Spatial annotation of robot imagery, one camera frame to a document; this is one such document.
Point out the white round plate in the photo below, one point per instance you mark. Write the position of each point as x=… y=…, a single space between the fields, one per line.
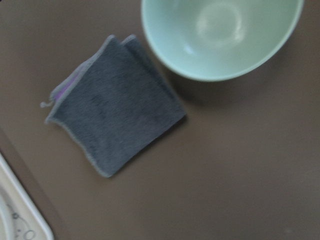
x=7 y=231

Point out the cream rabbit tray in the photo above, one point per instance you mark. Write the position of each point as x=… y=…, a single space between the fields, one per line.
x=28 y=222

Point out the grey folded cloth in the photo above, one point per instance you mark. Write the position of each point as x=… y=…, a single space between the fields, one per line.
x=114 y=104

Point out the green bowl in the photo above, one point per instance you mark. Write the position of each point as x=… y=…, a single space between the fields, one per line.
x=217 y=40

